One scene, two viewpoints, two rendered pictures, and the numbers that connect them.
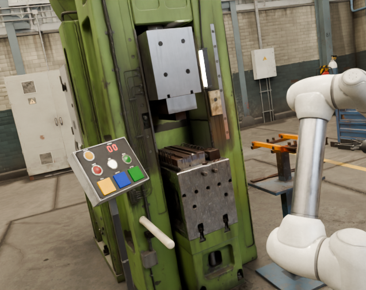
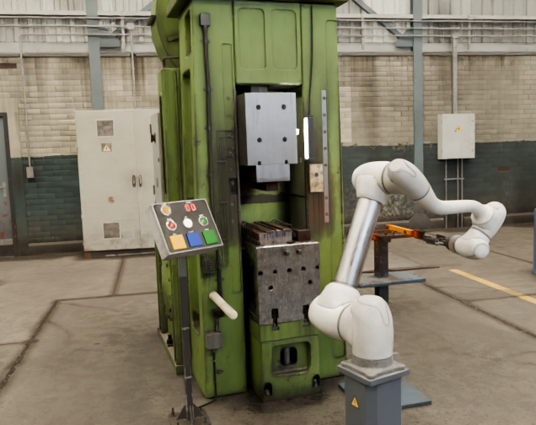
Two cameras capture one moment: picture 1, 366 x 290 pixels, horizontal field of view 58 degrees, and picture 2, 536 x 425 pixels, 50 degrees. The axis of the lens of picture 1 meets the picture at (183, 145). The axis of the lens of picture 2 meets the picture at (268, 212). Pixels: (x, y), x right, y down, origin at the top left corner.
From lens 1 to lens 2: 1.23 m
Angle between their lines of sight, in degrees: 8
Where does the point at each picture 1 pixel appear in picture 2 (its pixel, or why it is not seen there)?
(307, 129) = (360, 208)
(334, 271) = (349, 326)
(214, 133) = (310, 212)
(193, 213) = (268, 294)
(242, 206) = not seen: hidden behind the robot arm
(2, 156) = (53, 218)
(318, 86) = (373, 170)
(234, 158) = (332, 246)
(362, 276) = (366, 330)
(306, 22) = (534, 81)
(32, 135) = (99, 195)
